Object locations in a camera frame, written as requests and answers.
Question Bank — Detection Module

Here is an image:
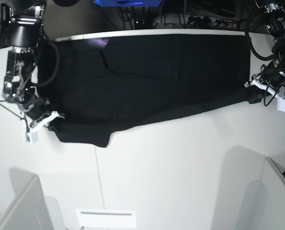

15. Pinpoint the grey right partition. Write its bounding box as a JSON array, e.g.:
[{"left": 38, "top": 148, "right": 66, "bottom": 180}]
[{"left": 235, "top": 158, "right": 285, "bottom": 230}]

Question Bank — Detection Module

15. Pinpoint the grey left partition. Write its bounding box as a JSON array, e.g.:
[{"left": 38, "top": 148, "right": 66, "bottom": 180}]
[{"left": 0, "top": 167, "right": 66, "bottom": 230}]

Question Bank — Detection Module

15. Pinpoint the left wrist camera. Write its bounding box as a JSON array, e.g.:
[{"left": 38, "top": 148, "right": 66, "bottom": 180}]
[{"left": 277, "top": 97, "right": 285, "bottom": 112}]

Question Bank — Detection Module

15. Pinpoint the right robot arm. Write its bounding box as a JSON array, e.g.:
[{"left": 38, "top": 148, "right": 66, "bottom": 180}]
[{"left": 0, "top": 0, "right": 64, "bottom": 134}]

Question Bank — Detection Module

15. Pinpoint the grey partition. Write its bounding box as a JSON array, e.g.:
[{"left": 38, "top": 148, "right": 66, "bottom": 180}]
[
  {"left": 235, "top": 158, "right": 285, "bottom": 230},
  {"left": 0, "top": 167, "right": 66, "bottom": 230}
]

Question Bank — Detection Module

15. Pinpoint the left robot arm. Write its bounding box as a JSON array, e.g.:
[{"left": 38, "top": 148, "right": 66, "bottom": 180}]
[{"left": 245, "top": 0, "right": 285, "bottom": 103}]

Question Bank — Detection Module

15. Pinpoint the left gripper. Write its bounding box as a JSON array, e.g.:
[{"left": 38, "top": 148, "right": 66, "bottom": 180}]
[{"left": 245, "top": 63, "right": 285, "bottom": 100}]

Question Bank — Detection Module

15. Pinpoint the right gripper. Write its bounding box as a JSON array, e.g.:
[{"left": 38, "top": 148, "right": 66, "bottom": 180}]
[{"left": 19, "top": 97, "right": 65, "bottom": 132}]

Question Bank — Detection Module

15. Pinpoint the white slotted tray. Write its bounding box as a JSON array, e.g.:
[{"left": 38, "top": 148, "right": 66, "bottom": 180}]
[{"left": 76, "top": 209, "right": 137, "bottom": 229}]

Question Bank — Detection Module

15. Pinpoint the black T-shirt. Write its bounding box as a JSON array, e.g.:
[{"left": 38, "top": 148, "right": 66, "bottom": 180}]
[{"left": 37, "top": 34, "right": 262, "bottom": 147}]

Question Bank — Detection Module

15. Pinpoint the blue box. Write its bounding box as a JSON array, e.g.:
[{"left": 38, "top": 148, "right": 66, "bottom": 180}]
[{"left": 94, "top": 0, "right": 162, "bottom": 7}]

